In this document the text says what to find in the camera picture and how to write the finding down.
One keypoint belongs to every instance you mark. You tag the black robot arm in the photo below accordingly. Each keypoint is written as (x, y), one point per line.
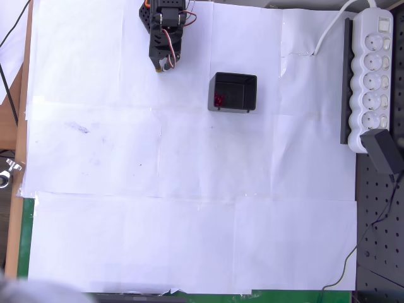
(168, 12)

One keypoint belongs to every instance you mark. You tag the metal clamp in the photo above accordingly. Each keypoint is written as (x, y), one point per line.
(9, 172)

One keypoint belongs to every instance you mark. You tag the black pegboard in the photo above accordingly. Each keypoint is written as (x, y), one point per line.
(378, 252)

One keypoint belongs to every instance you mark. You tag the blurred grey object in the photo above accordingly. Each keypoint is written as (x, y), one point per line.
(31, 292)

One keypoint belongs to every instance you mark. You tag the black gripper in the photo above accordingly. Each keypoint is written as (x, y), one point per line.
(158, 50)

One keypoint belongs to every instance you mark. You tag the white paper table cover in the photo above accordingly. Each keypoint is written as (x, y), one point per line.
(189, 189)

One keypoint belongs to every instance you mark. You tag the white power strip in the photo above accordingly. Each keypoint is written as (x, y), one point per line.
(372, 79)

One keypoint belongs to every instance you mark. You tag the black open box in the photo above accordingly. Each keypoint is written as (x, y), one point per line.
(249, 94)

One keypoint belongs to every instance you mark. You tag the green cutting mat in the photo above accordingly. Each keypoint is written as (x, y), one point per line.
(25, 236)

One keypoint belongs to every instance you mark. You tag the black power adapter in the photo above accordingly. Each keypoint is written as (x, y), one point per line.
(382, 151)

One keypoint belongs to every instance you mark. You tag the black orange robot base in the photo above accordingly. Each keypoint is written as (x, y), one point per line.
(144, 15)

